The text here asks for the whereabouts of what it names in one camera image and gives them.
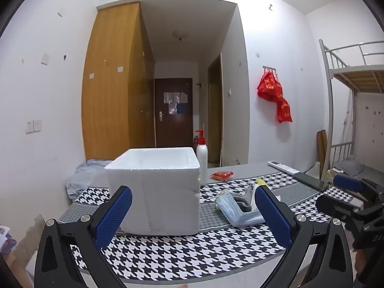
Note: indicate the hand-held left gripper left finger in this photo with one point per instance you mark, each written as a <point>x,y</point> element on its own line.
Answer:
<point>112,216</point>

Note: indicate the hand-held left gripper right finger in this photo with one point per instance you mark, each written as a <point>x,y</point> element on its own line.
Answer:
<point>273,216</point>

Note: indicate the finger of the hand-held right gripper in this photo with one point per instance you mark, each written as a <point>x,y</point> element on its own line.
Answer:
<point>348,183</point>
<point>331,205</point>

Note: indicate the grey sock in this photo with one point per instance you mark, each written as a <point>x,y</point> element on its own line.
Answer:
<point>243,199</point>

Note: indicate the yellow sponge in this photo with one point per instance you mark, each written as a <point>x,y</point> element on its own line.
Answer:
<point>260,181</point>

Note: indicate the white foam box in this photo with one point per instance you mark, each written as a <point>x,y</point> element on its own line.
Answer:
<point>156,195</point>

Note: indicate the grey cloth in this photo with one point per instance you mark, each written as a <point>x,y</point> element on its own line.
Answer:
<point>348,167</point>

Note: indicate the black phone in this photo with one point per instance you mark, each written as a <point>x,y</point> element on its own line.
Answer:
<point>310,181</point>

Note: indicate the wooden sticks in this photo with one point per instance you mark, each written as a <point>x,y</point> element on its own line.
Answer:
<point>321,147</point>

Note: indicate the light blue cloth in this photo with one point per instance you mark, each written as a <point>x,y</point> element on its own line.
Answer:
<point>82,177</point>

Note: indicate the white remote control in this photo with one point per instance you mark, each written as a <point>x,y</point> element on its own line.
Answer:
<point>282,166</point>

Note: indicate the red snack packet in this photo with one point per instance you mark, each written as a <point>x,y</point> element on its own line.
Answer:
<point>222,175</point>

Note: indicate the houndstooth table mat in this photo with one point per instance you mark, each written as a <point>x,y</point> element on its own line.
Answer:
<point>186,252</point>

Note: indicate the metal bunk bed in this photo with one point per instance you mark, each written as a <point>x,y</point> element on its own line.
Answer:
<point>331,102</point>

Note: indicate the white lotion bottle red pump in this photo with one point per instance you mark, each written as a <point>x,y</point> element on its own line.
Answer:
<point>201,162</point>

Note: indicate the red plastic bag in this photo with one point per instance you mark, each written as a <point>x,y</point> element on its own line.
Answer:
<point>284,111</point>
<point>268,85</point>

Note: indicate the dark brown door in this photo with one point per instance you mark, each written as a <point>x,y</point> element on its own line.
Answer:
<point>171,129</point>

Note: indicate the wooden wardrobe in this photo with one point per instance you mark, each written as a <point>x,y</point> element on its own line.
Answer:
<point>108,96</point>

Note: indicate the light wooden side door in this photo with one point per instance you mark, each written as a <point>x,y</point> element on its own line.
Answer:
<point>214,111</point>

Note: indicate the blue paper notice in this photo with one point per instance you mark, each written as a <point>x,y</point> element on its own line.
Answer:
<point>181,109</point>

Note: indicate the white paper notice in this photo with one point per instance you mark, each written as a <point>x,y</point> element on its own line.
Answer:
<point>172,99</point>

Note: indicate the ceiling lamp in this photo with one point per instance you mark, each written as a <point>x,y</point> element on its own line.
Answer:
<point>180,34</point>

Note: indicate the white wall socket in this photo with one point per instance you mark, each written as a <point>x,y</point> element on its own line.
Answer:
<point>33,126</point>

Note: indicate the metal wall hook rack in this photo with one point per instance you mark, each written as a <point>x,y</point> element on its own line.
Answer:
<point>270,67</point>

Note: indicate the white wall box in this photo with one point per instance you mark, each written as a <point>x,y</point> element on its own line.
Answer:
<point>45,59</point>

